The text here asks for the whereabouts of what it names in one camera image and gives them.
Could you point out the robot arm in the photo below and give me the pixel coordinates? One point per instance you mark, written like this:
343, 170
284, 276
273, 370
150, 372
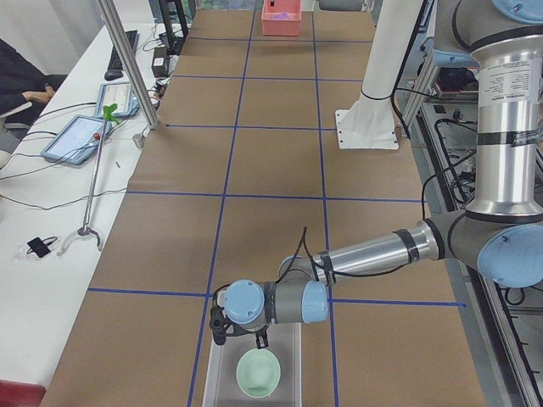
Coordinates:
499, 233

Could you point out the black power adapter box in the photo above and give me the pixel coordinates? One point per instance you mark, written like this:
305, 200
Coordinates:
161, 62

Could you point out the small black device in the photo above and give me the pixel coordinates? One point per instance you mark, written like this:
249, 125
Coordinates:
41, 247

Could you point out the blue tablet near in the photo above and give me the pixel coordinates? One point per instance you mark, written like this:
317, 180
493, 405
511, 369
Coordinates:
77, 141

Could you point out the person in black hoodie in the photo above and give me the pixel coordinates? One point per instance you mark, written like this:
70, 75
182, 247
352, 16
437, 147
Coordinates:
22, 82

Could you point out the aluminium frame post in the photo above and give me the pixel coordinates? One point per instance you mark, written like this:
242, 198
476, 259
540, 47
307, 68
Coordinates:
119, 39

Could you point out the blue tablet far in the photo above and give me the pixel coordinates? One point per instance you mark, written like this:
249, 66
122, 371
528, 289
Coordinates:
120, 93

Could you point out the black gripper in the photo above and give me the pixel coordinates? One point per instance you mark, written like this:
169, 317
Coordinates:
253, 331

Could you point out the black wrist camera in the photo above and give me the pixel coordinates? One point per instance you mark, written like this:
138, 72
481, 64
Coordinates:
219, 325

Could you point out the mint green bowl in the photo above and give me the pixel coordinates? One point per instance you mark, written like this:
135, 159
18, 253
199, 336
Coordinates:
258, 373

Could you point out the blue tablet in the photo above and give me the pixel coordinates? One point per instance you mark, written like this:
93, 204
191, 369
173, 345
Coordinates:
120, 93
77, 141

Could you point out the white camera stand column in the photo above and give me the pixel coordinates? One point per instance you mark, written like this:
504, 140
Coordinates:
370, 122

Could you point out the metal reacher grabber tool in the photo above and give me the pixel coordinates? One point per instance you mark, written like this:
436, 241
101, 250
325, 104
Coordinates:
85, 231

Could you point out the black computer mouse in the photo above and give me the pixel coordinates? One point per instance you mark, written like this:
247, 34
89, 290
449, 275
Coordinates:
111, 75

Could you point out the pink plastic bin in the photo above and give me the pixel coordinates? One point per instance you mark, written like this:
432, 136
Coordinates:
281, 18

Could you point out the small metal cylinder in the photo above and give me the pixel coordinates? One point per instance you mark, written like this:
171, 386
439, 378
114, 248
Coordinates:
139, 140

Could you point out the clear plastic storage box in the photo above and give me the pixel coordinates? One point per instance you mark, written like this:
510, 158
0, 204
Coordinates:
221, 388

